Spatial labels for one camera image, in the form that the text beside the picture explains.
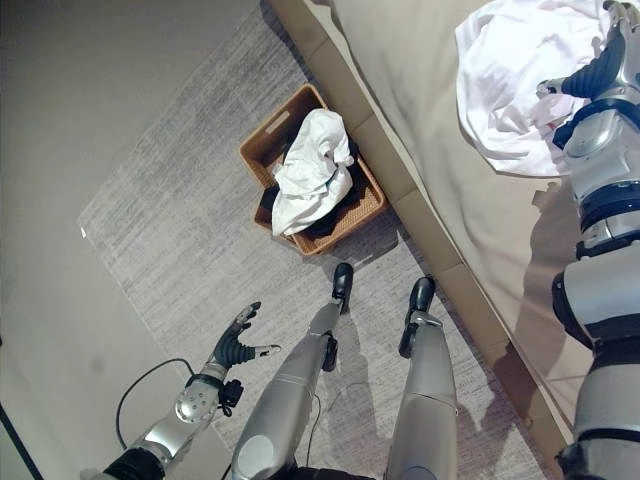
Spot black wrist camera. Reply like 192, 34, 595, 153
217, 378, 245, 418

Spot large white garment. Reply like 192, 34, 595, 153
454, 0, 617, 177

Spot thin black cable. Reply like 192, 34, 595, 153
303, 381, 362, 474

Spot robot leg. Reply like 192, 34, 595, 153
232, 262, 355, 480
384, 274, 459, 480

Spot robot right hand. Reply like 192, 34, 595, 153
535, 0, 640, 104

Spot beige bed mattress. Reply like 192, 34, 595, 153
329, 0, 640, 441

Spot robot right leg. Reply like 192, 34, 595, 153
384, 274, 459, 480

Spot grey woven rug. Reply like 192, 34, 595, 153
77, 7, 549, 480

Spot white crumpled garment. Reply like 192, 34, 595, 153
270, 108, 358, 238

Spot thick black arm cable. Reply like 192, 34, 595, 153
115, 357, 202, 451

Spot pale pink garment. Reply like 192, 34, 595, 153
528, 93, 586, 139

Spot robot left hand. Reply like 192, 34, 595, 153
201, 301, 283, 379

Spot black garment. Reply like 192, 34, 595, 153
257, 137, 374, 239

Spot tan padded bed frame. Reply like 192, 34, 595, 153
268, 0, 575, 454

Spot robot left leg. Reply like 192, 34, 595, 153
232, 262, 355, 480

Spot black robot torso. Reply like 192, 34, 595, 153
293, 465, 387, 480

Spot brown wicker basket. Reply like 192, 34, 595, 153
238, 83, 389, 258

